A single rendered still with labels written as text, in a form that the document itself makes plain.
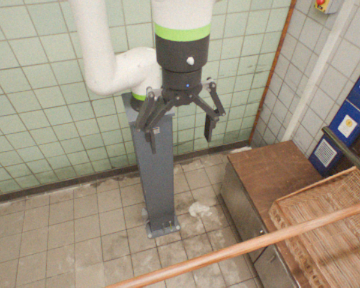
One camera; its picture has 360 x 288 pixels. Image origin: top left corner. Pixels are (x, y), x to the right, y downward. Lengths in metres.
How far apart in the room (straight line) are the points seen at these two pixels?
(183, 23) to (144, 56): 0.60
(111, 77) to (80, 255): 1.51
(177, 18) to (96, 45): 0.50
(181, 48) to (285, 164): 1.50
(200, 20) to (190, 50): 0.05
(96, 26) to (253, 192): 1.25
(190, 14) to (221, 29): 1.36
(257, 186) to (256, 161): 0.20
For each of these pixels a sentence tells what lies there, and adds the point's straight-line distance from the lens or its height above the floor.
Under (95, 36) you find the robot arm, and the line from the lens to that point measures 0.85.
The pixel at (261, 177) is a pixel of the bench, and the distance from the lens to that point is 1.70.
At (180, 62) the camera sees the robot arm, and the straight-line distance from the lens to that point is 0.42.
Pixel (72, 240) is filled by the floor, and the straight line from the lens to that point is 2.20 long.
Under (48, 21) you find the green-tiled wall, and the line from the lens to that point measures 1.56.
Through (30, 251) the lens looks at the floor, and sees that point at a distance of 2.30.
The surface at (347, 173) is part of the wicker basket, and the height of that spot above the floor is 0.81.
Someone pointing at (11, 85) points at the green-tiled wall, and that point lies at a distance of 1.77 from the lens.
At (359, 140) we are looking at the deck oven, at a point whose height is 0.94.
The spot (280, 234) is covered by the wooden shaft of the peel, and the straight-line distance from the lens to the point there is 0.82.
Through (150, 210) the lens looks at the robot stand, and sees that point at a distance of 1.74.
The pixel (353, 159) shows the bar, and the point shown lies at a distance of 1.17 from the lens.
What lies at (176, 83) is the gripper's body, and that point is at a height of 1.66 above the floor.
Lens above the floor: 1.91
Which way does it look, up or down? 48 degrees down
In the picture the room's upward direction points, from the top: straight up
